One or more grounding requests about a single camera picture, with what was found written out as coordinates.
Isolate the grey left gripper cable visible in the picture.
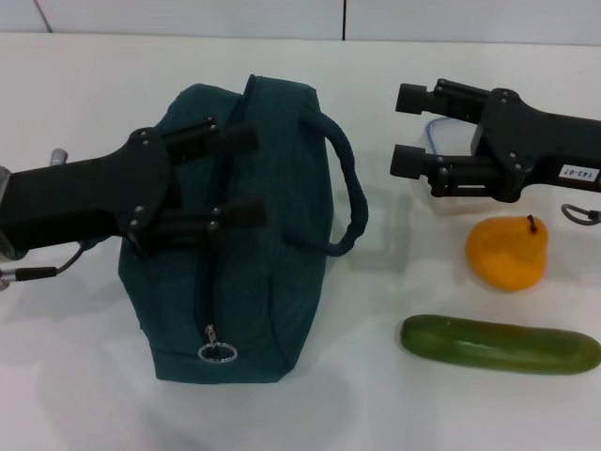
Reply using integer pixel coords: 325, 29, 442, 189
7, 239, 90, 284

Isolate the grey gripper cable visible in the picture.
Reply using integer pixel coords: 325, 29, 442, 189
561, 203, 601, 226
7, 239, 90, 284

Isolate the orange pear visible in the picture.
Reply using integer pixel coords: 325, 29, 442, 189
465, 214, 549, 293

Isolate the green cucumber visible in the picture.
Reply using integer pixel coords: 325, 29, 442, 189
399, 313, 601, 376

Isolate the grey right gripper cable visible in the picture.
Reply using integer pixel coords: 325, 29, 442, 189
561, 203, 601, 226

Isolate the dark teal fabric lunch bag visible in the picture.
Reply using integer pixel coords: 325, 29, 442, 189
115, 73, 370, 382

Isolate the clear food container blue seal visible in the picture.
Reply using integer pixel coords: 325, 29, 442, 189
410, 116, 499, 217

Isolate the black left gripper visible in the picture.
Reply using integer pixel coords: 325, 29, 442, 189
0, 129, 183, 258

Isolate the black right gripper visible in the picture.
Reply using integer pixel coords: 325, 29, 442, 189
389, 78, 601, 203

